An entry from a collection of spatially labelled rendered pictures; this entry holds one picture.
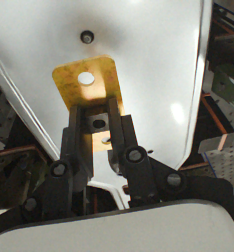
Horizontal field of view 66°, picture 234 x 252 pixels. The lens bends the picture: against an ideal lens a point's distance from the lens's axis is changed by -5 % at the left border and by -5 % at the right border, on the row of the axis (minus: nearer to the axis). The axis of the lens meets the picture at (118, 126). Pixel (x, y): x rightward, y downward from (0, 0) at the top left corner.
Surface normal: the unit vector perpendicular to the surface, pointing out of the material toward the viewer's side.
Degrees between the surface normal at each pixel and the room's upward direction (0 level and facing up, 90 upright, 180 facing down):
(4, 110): 0
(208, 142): 0
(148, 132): 0
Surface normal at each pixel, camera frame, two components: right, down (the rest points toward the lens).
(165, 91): 0.11, 0.72
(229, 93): -0.94, 0.34
